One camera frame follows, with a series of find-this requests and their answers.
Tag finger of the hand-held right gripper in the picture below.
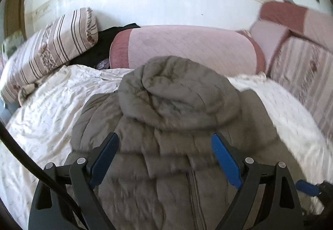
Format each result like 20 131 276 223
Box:
297 179 321 197

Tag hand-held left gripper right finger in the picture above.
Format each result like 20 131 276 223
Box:
211 132 305 230

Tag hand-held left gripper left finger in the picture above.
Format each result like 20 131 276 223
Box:
28 131 120 230

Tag olive quilted jacket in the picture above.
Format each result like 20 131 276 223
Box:
70 55 323 230

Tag white leaf-print bedsheet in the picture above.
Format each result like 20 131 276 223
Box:
0 65 333 230

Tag brown floral cloth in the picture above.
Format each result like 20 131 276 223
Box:
18 83 37 104

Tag large striped floral cushion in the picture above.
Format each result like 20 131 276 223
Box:
268 35 333 139

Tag black cloth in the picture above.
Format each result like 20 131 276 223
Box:
70 23 141 69

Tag striped floral pillow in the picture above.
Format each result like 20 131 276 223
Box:
0 7 99 104

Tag pink quilted bolster cushion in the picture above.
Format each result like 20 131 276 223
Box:
109 25 266 75

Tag green printed box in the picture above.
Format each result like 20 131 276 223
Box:
2 31 24 56

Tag pink cushion with red-brown band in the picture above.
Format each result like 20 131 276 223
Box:
250 1 333 74

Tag black cable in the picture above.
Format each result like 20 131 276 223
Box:
0 122 81 230

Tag wooden door frame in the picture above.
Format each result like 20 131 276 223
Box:
4 0 29 38

